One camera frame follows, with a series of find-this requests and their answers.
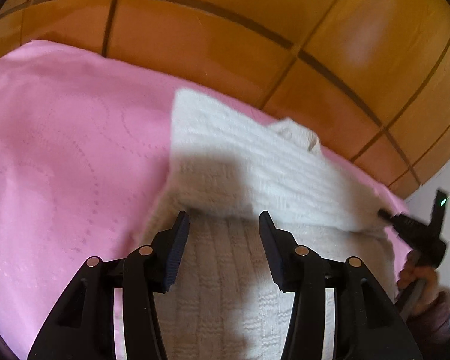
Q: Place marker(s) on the finger of the black right gripper seen sideways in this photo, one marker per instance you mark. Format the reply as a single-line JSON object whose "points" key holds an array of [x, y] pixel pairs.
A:
{"points": [[385, 215]]}

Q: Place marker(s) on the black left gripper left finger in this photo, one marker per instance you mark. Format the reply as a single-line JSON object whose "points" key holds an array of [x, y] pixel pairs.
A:
{"points": [[80, 325]]}

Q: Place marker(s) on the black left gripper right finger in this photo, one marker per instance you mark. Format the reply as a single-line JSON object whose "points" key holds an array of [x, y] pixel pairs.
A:
{"points": [[366, 323]]}

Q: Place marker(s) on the white knitted sweater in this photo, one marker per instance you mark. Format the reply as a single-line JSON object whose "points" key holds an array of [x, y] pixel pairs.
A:
{"points": [[226, 169]]}

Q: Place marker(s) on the dark right sleeve forearm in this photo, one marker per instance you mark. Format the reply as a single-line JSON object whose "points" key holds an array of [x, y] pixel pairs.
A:
{"points": [[432, 327]]}

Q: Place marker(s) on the person's right hand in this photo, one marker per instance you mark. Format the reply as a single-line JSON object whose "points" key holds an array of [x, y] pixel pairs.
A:
{"points": [[417, 286]]}

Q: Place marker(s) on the wooden wardrobe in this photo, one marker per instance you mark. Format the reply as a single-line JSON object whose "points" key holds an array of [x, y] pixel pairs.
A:
{"points": [[371, 77]]}

